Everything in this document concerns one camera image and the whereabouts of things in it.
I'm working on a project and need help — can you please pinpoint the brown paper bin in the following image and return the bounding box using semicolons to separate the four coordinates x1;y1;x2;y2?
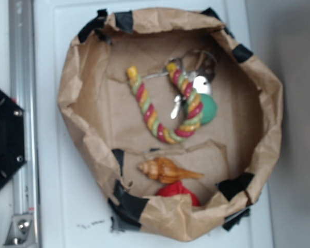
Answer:
58;8;283;241

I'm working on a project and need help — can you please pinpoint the orange conch seashell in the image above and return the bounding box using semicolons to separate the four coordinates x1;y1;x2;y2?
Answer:
138;157;204;184

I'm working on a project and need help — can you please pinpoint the green round disc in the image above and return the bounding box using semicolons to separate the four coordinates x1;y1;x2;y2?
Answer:
184;94;218;125

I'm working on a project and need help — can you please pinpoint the red plastic object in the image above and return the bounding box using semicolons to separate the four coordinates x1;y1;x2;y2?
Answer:
156;181;201;207

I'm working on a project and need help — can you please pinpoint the silver key bunch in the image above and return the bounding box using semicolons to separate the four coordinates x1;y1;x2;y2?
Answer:
142;49;218;120

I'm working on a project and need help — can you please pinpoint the white tray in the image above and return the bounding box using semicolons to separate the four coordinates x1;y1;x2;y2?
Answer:
34;1;273;247

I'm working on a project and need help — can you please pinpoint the multicolored twisted rope toy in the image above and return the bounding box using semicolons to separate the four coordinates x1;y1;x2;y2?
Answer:
127;62;204;144

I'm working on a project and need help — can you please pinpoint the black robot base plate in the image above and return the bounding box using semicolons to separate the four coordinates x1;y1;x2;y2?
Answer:
0;90;26;190

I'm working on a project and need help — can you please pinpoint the aluminium extrusion rail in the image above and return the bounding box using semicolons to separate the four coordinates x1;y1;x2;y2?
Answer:
4;1;41;247

